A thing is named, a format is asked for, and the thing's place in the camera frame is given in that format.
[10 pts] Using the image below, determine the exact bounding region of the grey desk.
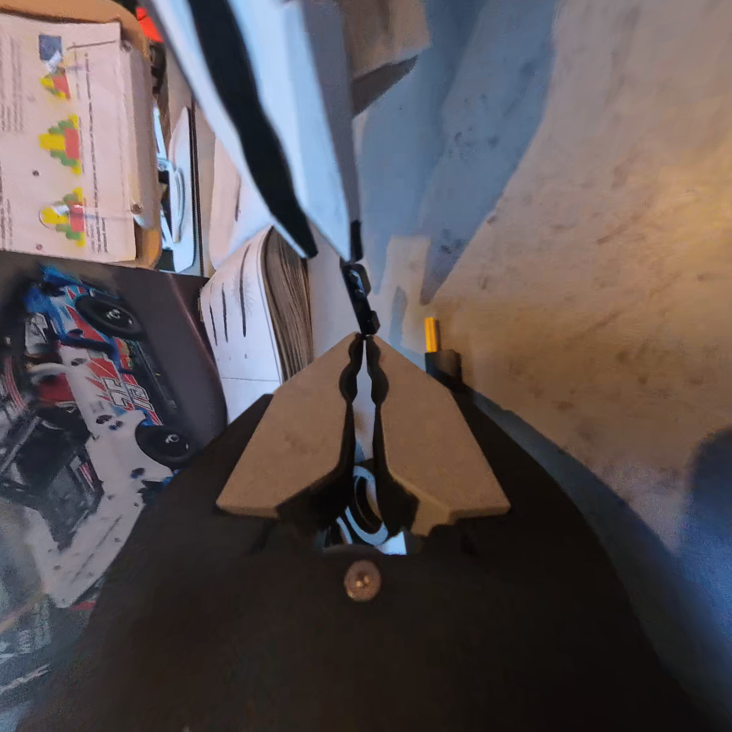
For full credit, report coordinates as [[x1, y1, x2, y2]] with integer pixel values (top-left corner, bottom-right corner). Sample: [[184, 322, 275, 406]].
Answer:
[[303, 0, 732, 732]]

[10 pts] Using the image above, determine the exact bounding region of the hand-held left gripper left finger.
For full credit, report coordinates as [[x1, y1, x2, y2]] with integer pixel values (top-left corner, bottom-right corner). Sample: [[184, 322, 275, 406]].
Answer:
[[216, 333, 365, 519]]

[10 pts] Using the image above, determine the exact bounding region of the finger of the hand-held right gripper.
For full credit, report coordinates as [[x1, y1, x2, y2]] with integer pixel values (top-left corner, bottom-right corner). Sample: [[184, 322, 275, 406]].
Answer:
[[229, 0, 364, 262], [149, 0, 319, 259]]

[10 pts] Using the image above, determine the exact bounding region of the black toy car box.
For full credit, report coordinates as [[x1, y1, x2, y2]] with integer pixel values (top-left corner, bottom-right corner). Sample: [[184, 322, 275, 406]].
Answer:
[[0, 250, 231, 732]]

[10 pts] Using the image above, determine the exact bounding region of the building instruction booklet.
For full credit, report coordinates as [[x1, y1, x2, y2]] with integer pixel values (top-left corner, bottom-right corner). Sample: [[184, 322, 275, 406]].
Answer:
[[199, 132, 316, 425]]

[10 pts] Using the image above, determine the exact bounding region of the black brick piece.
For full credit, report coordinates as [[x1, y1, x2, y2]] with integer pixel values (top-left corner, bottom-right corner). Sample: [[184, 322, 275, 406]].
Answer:
[[341, 263, 381, 334]]

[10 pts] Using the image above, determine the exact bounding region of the white stand base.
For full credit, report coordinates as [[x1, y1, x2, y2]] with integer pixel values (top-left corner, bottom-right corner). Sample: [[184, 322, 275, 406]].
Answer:
[[153, 106, 202, 273]]

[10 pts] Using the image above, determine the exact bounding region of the small black curved piece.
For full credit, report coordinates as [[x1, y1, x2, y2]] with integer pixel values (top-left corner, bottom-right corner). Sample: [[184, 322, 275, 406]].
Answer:
[[425, 350, 463, 395]]

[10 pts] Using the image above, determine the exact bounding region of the printed instruction sheet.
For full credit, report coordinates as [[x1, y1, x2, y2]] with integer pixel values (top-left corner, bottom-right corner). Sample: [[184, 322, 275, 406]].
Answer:
[[0, 11, 139, 262]]

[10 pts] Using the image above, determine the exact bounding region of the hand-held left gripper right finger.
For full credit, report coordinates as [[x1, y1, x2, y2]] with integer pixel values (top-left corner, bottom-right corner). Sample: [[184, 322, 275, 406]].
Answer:
[[366, 336, 511, 536]]

